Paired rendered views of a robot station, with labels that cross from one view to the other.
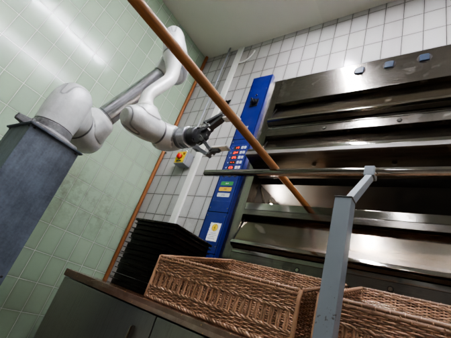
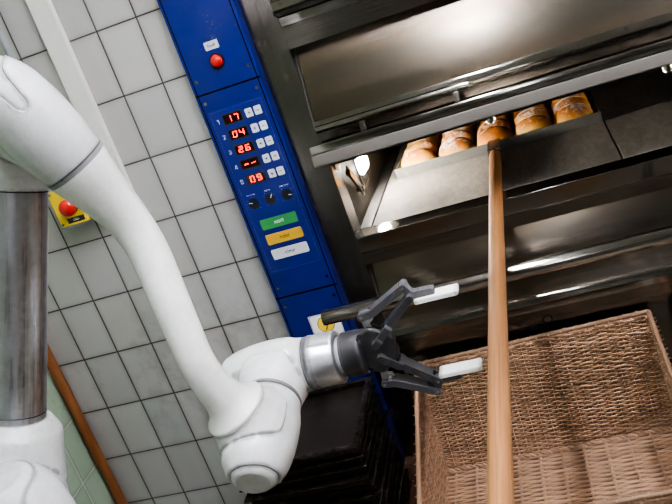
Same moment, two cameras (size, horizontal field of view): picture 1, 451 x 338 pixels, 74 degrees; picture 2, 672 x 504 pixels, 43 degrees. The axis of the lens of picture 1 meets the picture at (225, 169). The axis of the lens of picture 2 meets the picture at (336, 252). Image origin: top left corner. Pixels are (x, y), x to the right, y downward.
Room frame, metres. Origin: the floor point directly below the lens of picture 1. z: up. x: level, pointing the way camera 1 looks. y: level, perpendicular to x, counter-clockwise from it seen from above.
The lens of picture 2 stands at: (-0.11, 0.67, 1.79)
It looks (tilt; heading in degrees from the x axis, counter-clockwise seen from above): 18 degrees down; 335
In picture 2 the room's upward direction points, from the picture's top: 20 degrees counter-clockwise
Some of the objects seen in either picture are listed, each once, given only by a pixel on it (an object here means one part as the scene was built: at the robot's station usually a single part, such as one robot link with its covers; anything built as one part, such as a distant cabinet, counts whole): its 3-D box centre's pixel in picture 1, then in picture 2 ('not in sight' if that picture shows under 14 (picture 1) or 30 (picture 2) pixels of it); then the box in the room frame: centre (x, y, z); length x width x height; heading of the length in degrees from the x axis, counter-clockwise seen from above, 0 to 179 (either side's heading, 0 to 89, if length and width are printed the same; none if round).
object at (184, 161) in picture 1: (183, 159); (76, 201); (1.94, 0.30, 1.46); 0.10 x 0.07 x 0.10; 48
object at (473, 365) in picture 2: (220, 148); (460, 368); (0.95, 0.04, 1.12); 0.07 x 0.03 x 0.01; 48
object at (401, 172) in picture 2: not in sight; (495, 128); (1.77, -0.80, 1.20); 0.55 x 0.36 x 0.03; 48
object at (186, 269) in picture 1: (250, 290); (550, 443); (1.16, -0.23, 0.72); 0.56 x 0.49 x 0.28; 50
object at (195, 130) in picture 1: (199, 135); (369, 349); (1.04, 0.14, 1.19); 0.09 x 0.07 x 0.08; 48
